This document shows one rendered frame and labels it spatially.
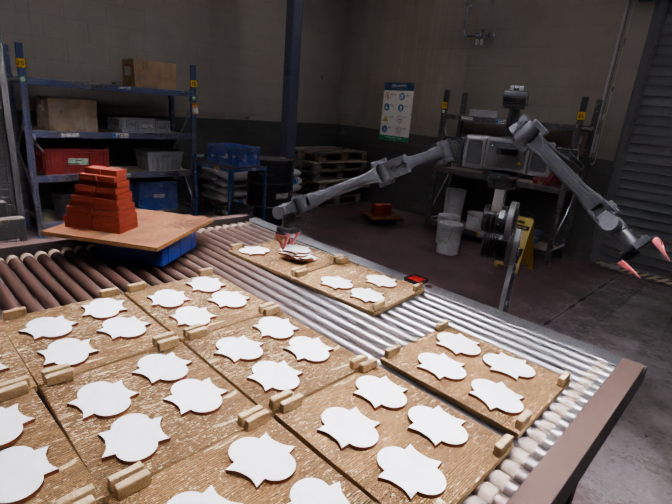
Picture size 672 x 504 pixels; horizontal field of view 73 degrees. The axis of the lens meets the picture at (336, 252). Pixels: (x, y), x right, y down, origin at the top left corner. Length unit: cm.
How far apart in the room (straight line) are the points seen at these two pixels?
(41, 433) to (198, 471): 34
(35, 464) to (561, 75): 626
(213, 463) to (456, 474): 48
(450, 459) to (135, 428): 65
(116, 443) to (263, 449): 29
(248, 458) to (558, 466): 63
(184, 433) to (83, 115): 502
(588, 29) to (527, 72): 78
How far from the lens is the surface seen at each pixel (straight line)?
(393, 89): 782
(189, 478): 98
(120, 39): 658
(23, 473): 106
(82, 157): 577
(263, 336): 139
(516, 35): 685
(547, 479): 109
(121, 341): 143
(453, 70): 722
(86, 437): 111
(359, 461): 101
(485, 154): 233
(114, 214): 204
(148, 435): 107
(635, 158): 619
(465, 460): 108
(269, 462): 98
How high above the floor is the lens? 162
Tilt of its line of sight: 18 degrees down
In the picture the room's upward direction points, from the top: 5 degrees clockwise
